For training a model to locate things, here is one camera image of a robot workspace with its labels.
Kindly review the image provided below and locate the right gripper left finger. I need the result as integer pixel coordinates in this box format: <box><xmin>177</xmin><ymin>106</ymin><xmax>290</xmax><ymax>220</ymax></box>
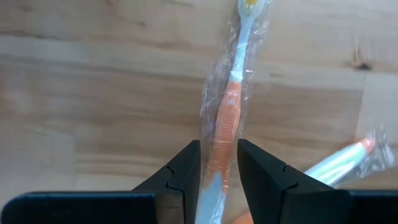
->
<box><xmin>1</xmin><ymin>139</ymin><xmax>201</xmax><ymax>224</ymax></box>

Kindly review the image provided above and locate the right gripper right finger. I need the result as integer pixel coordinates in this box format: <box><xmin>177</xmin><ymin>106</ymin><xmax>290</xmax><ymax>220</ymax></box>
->
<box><xmin>238</xmin><ymin>138</ymin><xmax>398</xmax><ymax>224</ymax></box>

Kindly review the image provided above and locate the orange toothbrush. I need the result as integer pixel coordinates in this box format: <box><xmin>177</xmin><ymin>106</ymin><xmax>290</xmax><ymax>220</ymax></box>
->
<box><xmin>195</xmin><ymin>0</ymin><xmax>273</xmax><ymax>224</ymax></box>
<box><xmin>304</xmin><ymin>126</ymin><xmax>396</xmax><ymax>187</ymax></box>

